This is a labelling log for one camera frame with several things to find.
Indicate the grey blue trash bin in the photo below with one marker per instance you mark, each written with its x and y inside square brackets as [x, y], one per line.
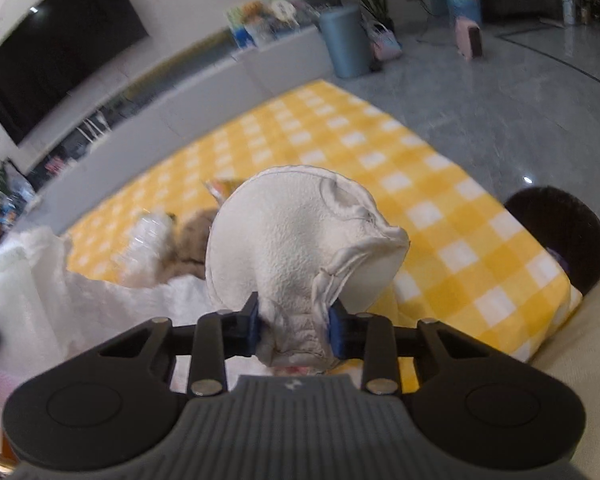
[346, 40]

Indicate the pink woven handbag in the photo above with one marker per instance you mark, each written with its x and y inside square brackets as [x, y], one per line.
[384, 43]

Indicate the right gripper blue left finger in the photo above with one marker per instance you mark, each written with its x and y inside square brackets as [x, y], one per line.
[250, 325]

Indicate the white crinkled plastic bag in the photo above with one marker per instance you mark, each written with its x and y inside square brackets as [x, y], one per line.
[49, 314]

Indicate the marble tv console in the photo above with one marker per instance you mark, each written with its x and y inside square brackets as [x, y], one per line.
[195, 107]

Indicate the yellow white checkered blanket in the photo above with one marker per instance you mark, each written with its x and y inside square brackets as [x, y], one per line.
[471, 264]

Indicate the brown plush toy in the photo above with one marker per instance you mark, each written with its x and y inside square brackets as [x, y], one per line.
[190, 250]

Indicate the pink small heater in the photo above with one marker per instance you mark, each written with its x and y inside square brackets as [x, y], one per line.
[468, 38]

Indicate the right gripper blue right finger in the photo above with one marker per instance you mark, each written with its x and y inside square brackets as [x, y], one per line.
[338, 330]

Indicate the black wall television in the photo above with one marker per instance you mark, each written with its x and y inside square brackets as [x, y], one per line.
[54, 50]

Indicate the white drawstring cloth pouch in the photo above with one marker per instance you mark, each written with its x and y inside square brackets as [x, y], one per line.
[300, 238]

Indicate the gold foil snack packet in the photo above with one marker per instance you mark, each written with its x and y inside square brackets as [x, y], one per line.
[222, 188]

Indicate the teddy bear on console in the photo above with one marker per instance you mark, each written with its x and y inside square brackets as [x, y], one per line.
[252, 11]

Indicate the black round stool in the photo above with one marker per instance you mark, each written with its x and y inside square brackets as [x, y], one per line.
[565, 227]

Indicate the green plant in vase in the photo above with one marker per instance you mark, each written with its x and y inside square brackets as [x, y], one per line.
[15, 189]

